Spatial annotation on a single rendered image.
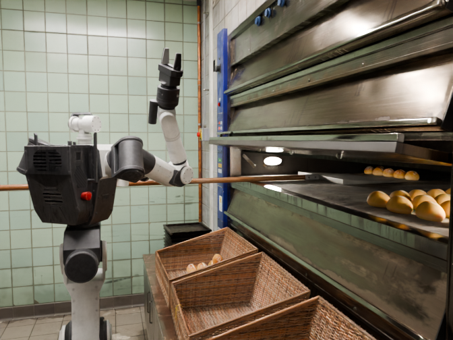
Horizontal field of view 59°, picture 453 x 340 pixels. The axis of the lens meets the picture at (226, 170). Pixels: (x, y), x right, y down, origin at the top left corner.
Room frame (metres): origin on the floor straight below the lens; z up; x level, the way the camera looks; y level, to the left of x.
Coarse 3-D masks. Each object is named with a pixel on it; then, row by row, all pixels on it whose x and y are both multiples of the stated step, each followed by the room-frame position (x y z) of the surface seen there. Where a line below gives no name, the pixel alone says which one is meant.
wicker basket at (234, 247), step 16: (192, 240) 2.51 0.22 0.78; (208, 240) 2.54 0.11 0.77; (224, 240) 2.55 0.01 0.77; (240, 240) 2.31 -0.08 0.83; (160, 256) 2.46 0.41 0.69; (176, 256) 2.49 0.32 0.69; (192, 256) 2.51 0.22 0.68; (208, 256) 2.55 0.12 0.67; (224, 256) 2.48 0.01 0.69; (240, 256) 2.04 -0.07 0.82; (160, 272) 2.22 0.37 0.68; (176, 272) 2.47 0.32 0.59; (192, 272) 1.96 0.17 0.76; (224, 272) 2.01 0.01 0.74; (160, 288) 2.21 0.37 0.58; (192, 288) 1.97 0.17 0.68; (208, 304) 1.99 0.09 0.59
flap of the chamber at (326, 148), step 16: (224, 144) 2.23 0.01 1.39; (240, 144) 1.95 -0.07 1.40; (256, 144) 1.73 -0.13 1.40; (272, 144) 1.56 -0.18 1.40; (288, 144) 1.42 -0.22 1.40; (304, 144) 1.30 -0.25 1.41; (320, 144) 1.20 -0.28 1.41; (336, 144) 1.11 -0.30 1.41; (352, 144) 1.04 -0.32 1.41; (368, 144) 0.98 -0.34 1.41; (384, 144) 0.92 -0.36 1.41; (400, 144) 0.88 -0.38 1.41; (384, 160) 1.19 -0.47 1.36; (400, 160) 1.07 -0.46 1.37; (416, 160) 0.98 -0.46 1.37; (432, 160) 0.91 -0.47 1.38; (448, 160) 0.92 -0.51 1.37
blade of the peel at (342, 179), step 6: (300, 174) 2.64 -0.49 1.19; (324, 174) 2.72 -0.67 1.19; (330, 174) 2.72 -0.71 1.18; (336, 174) 2.72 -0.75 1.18; (342, 174) 2.72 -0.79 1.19; (348, 174) 2.72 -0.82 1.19; (324, 180) 2.33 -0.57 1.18; (330, 180) 2.26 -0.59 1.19; (336, 180) 2.20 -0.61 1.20; (342, 180) 2.14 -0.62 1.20; (348, 180) 2.15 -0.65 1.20; (354, 180) 2.16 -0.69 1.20; (360, 180) 2.17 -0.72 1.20; (366, 180) 2.32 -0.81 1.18; (372, 180) 2.32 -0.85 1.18; (378, 180) 2.32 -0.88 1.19; (384, 180) 2.31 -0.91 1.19
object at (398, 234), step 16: (272, 192) 1.94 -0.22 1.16; (288, 192) 1.82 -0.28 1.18; (304, 208) 1.62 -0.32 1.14; (320, 208) 1.49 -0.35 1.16; (336, 208) 1.40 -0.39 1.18; (352, 224) 1.29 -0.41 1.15; (368, 224) 1.21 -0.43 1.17; (384, 224) 1.14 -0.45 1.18; (400, 224) 1.14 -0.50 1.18; (400, 240) 1.07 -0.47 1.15; (416, 240) 1.01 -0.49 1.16; (432, 240) 0.96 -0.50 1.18
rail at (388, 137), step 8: (232, 136) 2.12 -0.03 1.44; (240, 136) 1.98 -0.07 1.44; (248, 136) 1.86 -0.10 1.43; (256, 136) 1.75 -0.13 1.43; (264, 136) 1.66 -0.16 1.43; (272, 136) 1.57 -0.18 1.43; (280, 136) 1.50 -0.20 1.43; (288, 136) 1.43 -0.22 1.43; (296, 136) 1.37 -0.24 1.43; (304, 136) 1.31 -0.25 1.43; (312, 136) 1.26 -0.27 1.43; (320, 136) 1.21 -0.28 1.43; (328, 136) 1.16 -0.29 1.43; (336, 136) 1.12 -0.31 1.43; (344, 136) 1.08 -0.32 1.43; (352, 136) 1.05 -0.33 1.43; (360, 136) 1.01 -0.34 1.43; (368, 136) 0.98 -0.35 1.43; (376, 136) 0.95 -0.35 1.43; (384, 136) 0.92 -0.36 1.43; (392, 136) 0.90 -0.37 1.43; (400, 136) 0.88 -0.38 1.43
